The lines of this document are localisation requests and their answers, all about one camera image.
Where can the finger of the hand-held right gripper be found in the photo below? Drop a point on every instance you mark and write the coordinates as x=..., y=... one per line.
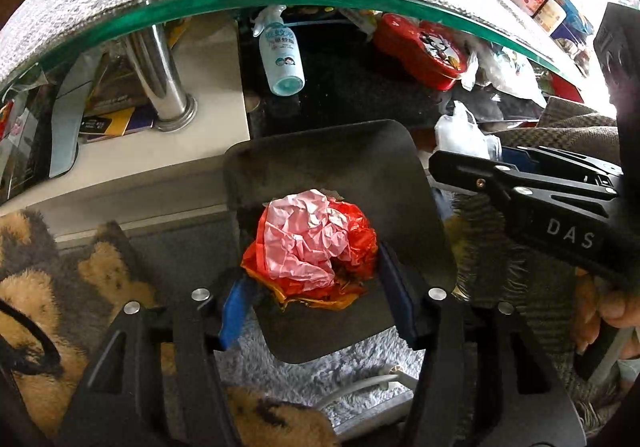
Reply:
x=560, y=164
x=465, y=174

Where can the stack of booklets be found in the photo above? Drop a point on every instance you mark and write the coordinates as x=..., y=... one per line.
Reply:
x=115, y=122

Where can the black square tray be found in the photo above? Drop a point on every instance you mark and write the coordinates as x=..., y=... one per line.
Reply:
x=325, y=162

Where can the small white plastic bag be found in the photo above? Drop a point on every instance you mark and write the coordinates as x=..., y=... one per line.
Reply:
x=462, y=132

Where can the red plastic bag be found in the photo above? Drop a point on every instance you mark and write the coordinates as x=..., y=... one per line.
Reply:
x=305, y=247

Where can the clear plastic bags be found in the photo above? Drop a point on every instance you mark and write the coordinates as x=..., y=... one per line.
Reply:
x=505, y=72

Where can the red cartoon tin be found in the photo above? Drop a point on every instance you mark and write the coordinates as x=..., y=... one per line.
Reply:
x=400, y=42

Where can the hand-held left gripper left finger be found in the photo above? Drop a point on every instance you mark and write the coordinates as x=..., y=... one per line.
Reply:
x=235, y=307

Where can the person's right hand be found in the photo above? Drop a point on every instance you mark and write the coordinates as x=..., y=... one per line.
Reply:
x=615, y=309

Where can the white blue spray bottle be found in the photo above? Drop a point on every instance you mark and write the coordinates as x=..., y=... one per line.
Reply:
x=280, y=62

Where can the plaid woven blanket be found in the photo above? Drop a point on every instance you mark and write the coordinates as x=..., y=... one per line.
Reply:
x=540, y=317

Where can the small white bottle orange label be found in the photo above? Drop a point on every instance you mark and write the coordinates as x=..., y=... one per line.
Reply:
x=550, y=17

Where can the metal table leg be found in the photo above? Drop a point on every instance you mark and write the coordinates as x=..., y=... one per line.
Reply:
x=160, y=77

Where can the brown plush bear blanket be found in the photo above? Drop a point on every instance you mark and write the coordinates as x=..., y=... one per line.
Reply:
x=30, y=297

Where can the white lower shelf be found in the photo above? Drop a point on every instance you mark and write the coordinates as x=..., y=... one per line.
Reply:
x=150, y=162

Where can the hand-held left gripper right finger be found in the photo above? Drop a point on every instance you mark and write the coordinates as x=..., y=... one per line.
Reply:
x=400, y=297

